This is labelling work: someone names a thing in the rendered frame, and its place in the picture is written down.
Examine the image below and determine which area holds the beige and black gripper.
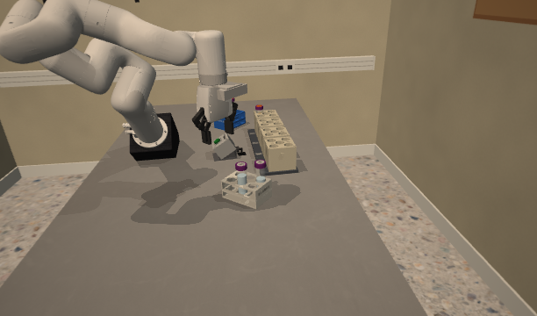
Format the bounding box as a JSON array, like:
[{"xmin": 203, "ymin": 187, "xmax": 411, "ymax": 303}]
[{"xmin": 192, "ymin": 83, "xmax": 238, "ymax": 145}]

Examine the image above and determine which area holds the beige bucket adapter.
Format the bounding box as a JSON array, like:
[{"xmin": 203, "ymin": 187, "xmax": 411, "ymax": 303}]
[
  {"xmin": 264, "ymin": 137, "xmax": 297, "ymax": 172},
  {"xmin": 254, "ymin": 110, "xmax": 279, "ymax": 137},
  {"xmin": 261, "ymin": 126, "xmax": 290, "ymax": 159},
  {"xmin": 257, "ymin": 118, "xmax": 284, "ymax": 146}
]

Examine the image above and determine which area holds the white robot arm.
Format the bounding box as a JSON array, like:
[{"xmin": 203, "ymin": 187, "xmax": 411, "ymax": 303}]
[{"xmin": 0, "ymin": 0, "xmax": 247, "ymax": 148}]

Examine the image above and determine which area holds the beige tube rack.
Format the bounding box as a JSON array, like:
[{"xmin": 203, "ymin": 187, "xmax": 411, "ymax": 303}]
[{"xmin": 222, "ymin": 171, "xmax": 272, "ymax": 209}]

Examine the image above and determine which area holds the blue tube rack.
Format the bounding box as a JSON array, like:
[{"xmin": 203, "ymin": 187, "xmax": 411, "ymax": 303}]
[{"xmin": 214, "ymin": 110, "xmax": 246, "ymax": 130}]

